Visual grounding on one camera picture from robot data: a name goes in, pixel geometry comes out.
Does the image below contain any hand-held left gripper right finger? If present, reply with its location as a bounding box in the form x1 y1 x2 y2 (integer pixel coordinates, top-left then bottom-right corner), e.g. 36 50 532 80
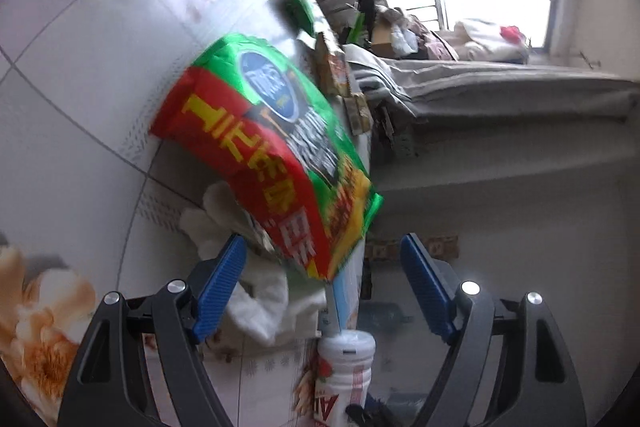
400 233 586 427

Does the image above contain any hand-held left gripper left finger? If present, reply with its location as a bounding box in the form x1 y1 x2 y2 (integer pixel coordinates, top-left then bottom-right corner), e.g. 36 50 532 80
57 234 249 427

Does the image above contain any green and red snack packet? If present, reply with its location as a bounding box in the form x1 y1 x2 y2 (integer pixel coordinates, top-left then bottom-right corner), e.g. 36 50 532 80
150 33 385 284

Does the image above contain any white crumpled cloth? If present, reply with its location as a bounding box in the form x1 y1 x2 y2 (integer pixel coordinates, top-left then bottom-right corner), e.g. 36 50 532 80
179 182 328 348

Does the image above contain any blue and white carton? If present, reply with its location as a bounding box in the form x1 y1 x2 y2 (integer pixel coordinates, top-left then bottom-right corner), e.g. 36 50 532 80
325 247 363 335

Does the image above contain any white red-label plastic bottle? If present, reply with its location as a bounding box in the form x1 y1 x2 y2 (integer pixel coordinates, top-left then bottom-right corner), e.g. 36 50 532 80
312 329 377 427

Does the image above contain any brown snack packet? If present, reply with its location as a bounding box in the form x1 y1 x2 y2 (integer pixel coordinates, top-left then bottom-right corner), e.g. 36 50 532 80
344 93 375 136

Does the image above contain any grey cloth cover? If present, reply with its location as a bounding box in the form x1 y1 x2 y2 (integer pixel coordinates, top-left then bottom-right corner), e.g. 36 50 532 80
344 44 640 124

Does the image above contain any yellow snack packet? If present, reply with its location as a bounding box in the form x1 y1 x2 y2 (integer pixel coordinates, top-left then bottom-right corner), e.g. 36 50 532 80
314 33 352 96

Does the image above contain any floral tablecloth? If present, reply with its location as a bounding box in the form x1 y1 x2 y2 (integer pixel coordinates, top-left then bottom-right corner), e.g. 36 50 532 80
0 0 376 427

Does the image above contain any cardboard box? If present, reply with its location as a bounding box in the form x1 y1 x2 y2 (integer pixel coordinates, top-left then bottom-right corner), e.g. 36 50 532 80
371 14 402 58

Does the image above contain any green bottle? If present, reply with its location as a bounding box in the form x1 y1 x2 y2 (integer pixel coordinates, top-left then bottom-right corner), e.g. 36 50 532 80
349 4 370 46

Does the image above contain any small green snack packet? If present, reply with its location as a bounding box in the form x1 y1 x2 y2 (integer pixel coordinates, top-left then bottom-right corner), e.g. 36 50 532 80
277 0 317 38

